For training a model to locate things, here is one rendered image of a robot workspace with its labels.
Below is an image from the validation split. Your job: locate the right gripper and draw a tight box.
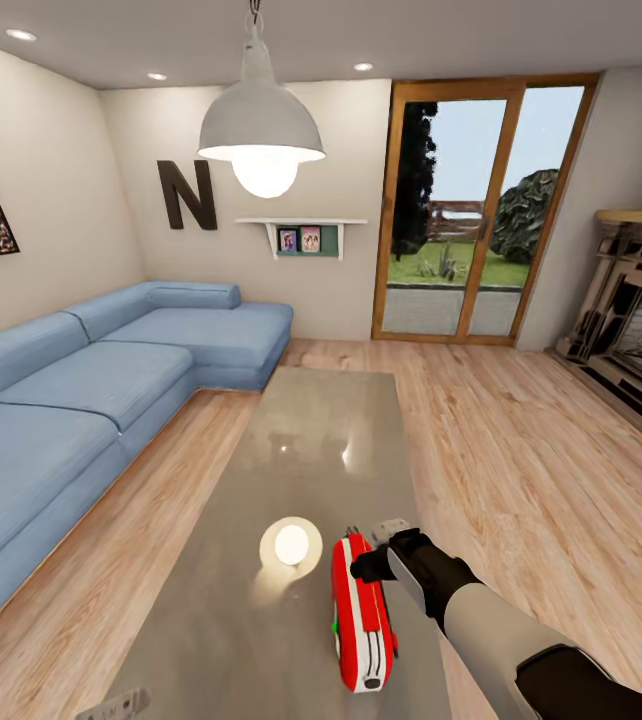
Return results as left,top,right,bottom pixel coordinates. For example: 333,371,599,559
350,546,391,584

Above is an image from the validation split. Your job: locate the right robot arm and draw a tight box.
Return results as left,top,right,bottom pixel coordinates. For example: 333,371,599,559
350,518,642,720

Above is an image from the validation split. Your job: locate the radio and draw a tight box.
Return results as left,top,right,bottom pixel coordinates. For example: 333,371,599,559
330,531,398,693

